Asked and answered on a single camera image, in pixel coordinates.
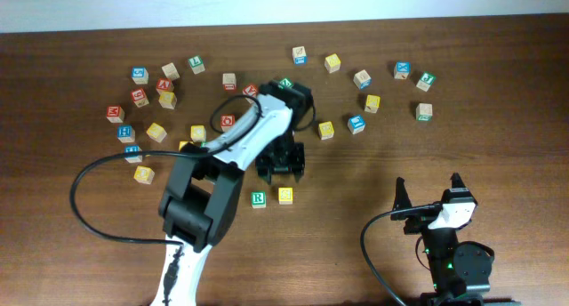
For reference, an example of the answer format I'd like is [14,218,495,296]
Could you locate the yellow letter S block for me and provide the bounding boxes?
[277,188,293,205]
[146,123,167,142]

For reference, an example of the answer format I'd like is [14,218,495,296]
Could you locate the green letter R block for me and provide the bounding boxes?
[251,191,267,208]

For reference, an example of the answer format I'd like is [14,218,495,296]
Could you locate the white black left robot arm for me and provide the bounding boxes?
[153,81,314,305]

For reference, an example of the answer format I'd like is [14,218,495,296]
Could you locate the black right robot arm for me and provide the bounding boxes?
[391,173,518,306]

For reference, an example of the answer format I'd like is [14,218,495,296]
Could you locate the yellow umbrella block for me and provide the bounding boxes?
[318,121,334,141]

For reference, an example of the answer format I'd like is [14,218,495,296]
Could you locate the red letter O block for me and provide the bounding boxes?
[220,114,236,133]

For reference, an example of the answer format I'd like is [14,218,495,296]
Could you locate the green letter Z block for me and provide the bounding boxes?
[278,77,293,88]

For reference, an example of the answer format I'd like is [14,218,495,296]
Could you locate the blue letter I block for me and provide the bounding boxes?
[347,115,365,134]

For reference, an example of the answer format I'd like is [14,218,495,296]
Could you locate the red letter A block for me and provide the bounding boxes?
[242,84,259,98]

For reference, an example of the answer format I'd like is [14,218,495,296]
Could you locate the wooden block green R side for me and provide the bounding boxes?
[415,103,433,122]

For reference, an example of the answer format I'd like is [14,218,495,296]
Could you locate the yellow block centre left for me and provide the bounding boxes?
[190,125,206,142]

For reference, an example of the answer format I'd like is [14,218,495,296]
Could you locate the yellow block beside V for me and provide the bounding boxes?
[179,141,191,151]

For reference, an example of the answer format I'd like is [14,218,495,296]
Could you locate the wooden block red side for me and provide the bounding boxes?
[222,73,236,92]

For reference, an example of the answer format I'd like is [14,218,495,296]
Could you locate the yellow block right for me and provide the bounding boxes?
[365,94,381,113]

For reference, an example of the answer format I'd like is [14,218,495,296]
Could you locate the yellow block top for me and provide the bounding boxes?
[325,53,341,73]

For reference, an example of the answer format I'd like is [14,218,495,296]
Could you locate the wooden block blue side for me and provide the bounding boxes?
[292,46,307,65]

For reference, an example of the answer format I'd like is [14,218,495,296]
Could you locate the wooden block blue D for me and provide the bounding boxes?
[353,69,372,90]

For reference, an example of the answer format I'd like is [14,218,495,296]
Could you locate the green letter J block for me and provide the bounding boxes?
[416,72,436,92]

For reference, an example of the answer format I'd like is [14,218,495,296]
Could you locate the yellow letter O block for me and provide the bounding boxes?
[133,165,155,184]

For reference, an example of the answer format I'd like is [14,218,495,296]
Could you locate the yellow block near 9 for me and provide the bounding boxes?
[158,92,177,109]

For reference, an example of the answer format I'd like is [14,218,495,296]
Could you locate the blue letter K block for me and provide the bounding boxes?
[394,61,411,79]

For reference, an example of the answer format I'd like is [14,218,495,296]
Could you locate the blue letter H lower block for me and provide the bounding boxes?
[124,145,144,164]

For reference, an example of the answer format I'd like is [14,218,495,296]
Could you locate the blue letter h block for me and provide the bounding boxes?
[124,145,144,164]
[116,125,135,143]

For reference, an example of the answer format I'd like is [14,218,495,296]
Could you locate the green letter T block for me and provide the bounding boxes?
[188,55,205,75]

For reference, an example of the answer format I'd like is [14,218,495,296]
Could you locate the red letter V block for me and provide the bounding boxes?
[156,78,174,94]

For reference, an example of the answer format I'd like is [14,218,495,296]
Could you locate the plain wooden block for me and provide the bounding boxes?
[162,62,180,81]

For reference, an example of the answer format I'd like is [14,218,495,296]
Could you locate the blue letter H upper block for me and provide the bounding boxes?
[116,125,135,143]

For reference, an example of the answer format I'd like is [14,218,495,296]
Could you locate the red number 9 block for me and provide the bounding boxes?
[130,88,149,108]

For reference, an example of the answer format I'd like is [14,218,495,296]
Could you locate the blue number 5 block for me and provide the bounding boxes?
[131,67,149,85]

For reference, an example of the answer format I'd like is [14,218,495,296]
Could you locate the red letter M block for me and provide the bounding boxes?
[106,106,125,124]

